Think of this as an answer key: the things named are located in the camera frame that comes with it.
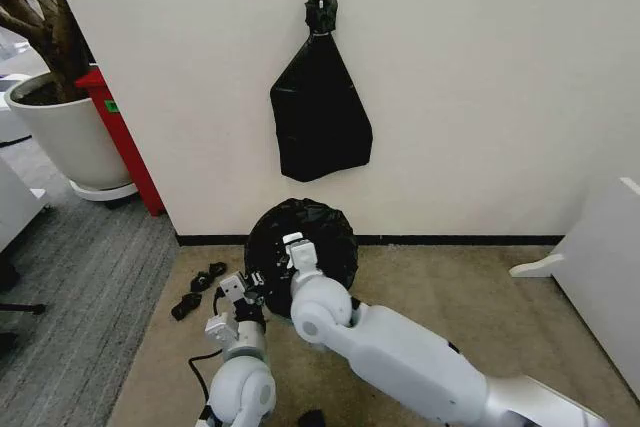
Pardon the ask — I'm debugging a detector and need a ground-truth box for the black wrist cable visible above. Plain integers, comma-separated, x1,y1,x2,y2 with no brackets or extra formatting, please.
187,288,226,404

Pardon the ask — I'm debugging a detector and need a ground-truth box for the black chair base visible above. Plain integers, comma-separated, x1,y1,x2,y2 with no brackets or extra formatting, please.
0,249,47,354

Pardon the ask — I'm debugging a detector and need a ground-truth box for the white board furniture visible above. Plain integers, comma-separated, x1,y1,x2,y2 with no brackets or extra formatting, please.
508,176,640,401

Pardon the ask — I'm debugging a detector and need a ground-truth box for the white round planter pot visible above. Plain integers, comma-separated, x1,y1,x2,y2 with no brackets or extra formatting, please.
4,70,134,189

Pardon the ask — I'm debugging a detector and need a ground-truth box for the white planter saucer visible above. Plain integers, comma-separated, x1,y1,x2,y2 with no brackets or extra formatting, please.
68,178,139,204

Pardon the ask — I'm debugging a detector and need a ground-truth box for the black baseboard strip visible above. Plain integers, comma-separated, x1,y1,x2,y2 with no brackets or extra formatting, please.
174,233,566,247

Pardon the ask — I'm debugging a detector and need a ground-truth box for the potted tree trunk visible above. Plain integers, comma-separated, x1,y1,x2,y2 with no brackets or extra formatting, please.
0,0,94,103

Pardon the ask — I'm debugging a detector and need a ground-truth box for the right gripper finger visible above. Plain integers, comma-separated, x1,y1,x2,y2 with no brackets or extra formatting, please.
272,246,296,271

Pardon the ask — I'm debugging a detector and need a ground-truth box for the black hanging garbage bag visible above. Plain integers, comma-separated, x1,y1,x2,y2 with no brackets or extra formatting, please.
269,0,376,184

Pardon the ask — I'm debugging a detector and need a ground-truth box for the white low cabinet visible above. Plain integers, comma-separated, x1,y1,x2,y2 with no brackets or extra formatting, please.
0,155,52,254

